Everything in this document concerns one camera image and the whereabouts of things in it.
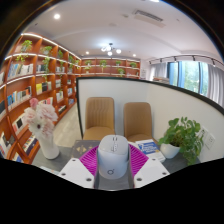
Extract orange wooden bookshelf unit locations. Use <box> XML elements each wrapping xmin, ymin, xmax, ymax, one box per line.
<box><xmin>0</xmin><ymin>32</ymin><xmax>142</xmax><ymax>164</ymax></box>

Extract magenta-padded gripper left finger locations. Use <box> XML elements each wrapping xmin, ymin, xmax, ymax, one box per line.
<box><xmin>57</xmin><ymin>145</ymin><xmax>101</xmax><ymax>189</ymax></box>

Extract blue and white book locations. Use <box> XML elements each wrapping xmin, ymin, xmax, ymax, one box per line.
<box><xmin>134</xmin><ymin>138</ymin><xmax>167</xmax><ymax>163</ymax></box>

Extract recessed ceiling spotlights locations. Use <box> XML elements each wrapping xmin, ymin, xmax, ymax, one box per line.
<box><xmin>53</xmin><ymin>12</ymin><xmax>139</xmax><ymax>58</ymax></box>

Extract pink and white flowers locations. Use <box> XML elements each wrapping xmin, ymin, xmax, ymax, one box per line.
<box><xmin>23</xmin><ymin>97</ymin><xmax>59</xmax><ymax>141</ymax></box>

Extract black track light rail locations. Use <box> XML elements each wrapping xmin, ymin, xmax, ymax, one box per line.
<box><xmin>148</xmin><ymin>53</ymin><xmax>224</xmax><ymax>69</ymax></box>

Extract green plant in white pot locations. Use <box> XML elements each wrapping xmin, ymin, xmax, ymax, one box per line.
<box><xmin>157</xmin><ymin>116</ymin><xmax>205</xmax><ymax>166</ymax></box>

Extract dark hardcover book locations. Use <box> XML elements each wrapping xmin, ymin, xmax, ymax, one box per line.
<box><xmin>71</xmin><ymin>139</ymin><xmax>101</xmax><ymax>158</ymax></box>

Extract tan upholstered chair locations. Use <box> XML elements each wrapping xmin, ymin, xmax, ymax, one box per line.
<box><xmin>123</xmin><ymin>101</ymin><xmax>154</xmax><ymax>143</ymax></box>
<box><xmin>82</xmin><ymin>96</ymin><xmax>116</xmax><ymax>141</ymax></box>

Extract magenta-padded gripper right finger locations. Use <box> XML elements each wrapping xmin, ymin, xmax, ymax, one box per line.
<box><xmin>128</xmin><ymin>143</ymin><xmax>170</xmax><ymax>189</ymax></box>

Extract ceiling air vent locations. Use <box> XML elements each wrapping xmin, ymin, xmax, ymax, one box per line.
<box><xmin>132</xmin><ymin>8</ymin><xmax>167</xmax><ymax>28</ymax></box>

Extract window with curtains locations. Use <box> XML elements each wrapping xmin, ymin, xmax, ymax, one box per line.
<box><xmin>151</xmin><ymin>60</ymin><xmax>224</xmax><ymax>106</ymax></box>

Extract ceiling lamp with round bulbs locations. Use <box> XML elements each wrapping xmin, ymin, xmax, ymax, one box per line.
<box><xmin>100</xmin><ymin>42</ymin><xmax>123</xmax><ymax>57</ymax></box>

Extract white jug vase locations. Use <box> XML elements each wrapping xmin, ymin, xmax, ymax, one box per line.
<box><xmin>39</xmin><ymin>134</ymin><xmax>61</xmax><ymax>160</ymax></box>

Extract white wall socket plate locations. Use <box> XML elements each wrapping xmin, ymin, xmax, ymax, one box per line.
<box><xmin>204</xmin><ymin>133</ymin><xmax>216</xmax><ymax>150</ymax></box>
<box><xmin>199</xmin><ymin>126</ymin><xmax>209</xmax><ymax>141</ymax></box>

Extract white computer mouse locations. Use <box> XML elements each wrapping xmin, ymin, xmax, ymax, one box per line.
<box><xmin>97</xmin><ymin>134</ymin><xmax>131</xmax><ymax>180</ymax></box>

